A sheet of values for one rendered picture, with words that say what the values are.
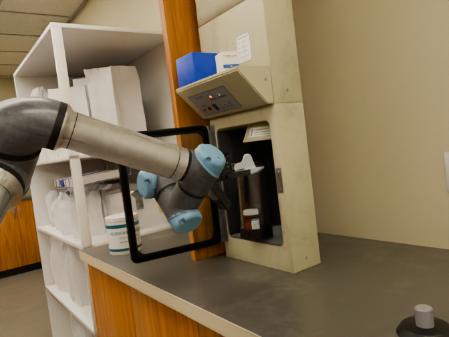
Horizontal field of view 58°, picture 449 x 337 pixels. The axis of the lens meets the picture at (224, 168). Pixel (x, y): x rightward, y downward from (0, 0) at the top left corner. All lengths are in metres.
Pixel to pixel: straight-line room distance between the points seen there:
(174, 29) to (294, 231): 0.76
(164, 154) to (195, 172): 0.08
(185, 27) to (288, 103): 0.49
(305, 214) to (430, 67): 0.56
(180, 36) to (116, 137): 0.67
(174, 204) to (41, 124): 0.34
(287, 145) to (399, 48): 0.49
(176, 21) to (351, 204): 0.88
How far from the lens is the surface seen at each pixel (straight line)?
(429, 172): 1.35
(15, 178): 0.84
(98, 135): 0.82
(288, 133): 1.13
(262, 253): 1.24
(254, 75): 1.08
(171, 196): 0.96
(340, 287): 1.05
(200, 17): 1.40
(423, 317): 0.77
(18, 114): 0.81
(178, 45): 1.41
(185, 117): 1.37
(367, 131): 1.45
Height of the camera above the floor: 1.31
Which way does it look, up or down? 3 degrees down
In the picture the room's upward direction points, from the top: 7 degrees counter-clockwise
